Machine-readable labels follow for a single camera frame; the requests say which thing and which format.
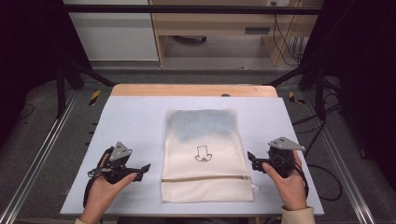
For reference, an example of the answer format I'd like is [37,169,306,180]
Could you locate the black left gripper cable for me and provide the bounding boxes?
[81,176,98,209]

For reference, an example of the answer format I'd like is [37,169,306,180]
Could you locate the white cabinet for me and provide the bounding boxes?
[63,0,160,63]

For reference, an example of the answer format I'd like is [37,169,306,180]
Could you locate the black curtain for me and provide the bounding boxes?
[299,0,396,190]
[0,0,92,148]

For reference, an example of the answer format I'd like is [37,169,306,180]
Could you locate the white foam mat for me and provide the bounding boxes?
[59,95,325,217]

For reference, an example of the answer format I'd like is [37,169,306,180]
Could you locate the aluminium rail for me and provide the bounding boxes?
[0,89,79,224]
[303,91,378,224]

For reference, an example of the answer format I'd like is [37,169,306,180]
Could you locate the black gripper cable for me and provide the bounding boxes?
[81,176,98,209]
[290,161,310,201]

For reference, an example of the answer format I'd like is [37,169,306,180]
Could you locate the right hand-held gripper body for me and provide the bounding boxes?
[262,136,307,179]

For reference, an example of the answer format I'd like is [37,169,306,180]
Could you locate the cream mesh laundry bag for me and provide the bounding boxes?
[160,108,262,203]

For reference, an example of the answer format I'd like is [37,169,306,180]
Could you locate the black floor cable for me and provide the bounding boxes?
[291,102,344,203]

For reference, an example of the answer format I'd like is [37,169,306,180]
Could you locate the black metal stand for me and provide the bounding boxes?
[263,59,329,121]
[55,59,117,119]

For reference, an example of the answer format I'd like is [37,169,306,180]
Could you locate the hanging black cables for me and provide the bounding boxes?
[272,1,305,67]

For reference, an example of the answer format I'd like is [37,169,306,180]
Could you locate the person's left hand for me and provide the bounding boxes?
[78,152,138,224]

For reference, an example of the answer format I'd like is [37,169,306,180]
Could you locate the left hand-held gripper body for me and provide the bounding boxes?
[87,141,140,185]

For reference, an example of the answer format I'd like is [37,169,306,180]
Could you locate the black horizontal frame bar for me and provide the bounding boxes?
[61,4,323,16]

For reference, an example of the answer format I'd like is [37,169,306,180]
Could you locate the yellow black tape strip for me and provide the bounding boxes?
[287,90,306,105]
[88,89,103,107]

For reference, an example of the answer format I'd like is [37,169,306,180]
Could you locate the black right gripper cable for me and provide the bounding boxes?
[290,161,310,201]

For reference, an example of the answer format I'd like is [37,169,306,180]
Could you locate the wooden table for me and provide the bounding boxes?
[110,82,279,98]

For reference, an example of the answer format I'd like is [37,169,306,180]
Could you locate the wooden desk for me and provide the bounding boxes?
[148,0,323,67]

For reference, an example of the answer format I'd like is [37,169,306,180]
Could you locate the person's right hand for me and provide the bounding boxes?
[261,150,309,212]

